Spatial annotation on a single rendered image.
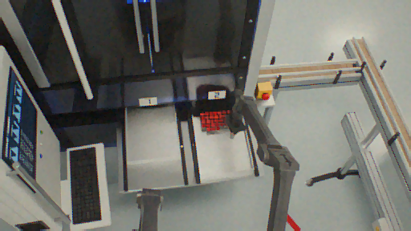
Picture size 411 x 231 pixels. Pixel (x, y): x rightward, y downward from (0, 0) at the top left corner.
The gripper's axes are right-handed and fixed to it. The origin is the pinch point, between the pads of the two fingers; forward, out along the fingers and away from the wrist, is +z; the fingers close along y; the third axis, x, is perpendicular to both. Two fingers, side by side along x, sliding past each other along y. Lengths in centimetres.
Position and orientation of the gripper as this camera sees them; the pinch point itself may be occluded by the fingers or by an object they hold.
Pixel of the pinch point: (233, 132)
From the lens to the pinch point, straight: 179.0
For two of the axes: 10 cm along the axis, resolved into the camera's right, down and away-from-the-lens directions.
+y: -3.9, -7.7, 5.0
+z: -0.6, 5.6, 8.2
